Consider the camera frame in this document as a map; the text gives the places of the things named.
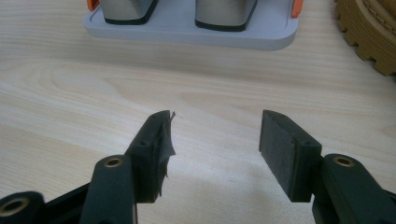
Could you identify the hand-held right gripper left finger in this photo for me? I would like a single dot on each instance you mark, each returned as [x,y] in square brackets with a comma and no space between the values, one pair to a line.
[149,155]

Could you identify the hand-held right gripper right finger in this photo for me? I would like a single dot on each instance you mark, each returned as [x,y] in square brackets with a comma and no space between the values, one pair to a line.
[289,155]

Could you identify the grey two-tier shoe rack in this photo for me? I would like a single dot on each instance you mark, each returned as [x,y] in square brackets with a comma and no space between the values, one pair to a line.
[186,31]

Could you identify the tan suede lace-up boot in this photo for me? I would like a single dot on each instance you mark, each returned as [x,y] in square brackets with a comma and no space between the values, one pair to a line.
[370,34]

